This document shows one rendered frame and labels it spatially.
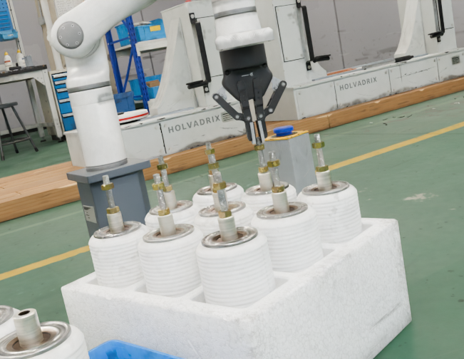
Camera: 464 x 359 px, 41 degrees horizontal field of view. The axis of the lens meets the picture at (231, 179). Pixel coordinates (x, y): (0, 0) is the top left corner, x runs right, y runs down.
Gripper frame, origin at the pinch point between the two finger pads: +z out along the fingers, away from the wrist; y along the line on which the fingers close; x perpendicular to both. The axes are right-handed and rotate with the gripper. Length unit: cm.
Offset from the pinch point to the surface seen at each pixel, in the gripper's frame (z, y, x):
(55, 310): 35, 48, -33
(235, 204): 9.8, 6.2, 7.4
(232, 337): 19.8, 11.1, 33.6
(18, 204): 30, 86, -160
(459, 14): -14, -277, -510
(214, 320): 17.9, 12.7, 31.9
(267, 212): 9.9, 2.3, 16.5
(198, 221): 10.7, 12.5, 10.5
